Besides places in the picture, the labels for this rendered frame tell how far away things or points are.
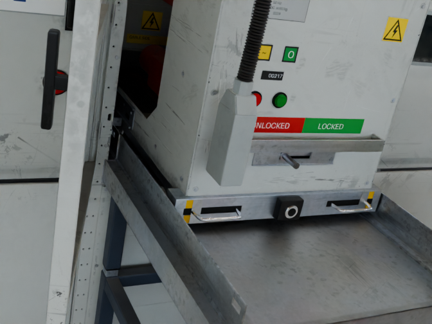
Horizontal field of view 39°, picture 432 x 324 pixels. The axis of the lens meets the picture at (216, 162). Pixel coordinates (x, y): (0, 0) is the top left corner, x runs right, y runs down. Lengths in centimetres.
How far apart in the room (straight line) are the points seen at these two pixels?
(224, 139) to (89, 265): 71
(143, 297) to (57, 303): 85
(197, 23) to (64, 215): 50
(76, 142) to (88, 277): 91
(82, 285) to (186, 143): 64
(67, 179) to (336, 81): 66
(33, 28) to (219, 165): 51
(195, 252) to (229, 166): 17
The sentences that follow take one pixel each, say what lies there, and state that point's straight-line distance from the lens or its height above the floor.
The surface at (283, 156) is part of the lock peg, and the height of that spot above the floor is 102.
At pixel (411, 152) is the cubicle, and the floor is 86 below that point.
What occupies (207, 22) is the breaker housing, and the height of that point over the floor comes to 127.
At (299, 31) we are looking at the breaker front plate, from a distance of 122.
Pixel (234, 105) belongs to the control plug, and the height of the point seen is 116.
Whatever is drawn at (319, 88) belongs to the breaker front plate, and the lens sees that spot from 129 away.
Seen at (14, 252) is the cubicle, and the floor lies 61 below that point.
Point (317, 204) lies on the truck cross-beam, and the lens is 141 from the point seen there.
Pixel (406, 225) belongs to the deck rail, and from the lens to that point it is 147.
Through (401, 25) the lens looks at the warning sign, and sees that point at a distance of 137.
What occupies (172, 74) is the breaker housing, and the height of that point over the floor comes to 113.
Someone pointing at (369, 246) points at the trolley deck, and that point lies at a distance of 141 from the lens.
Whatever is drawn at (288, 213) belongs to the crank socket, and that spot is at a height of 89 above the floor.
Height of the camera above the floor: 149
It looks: 23 degrees down
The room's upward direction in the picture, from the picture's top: 12 degrees clockwise
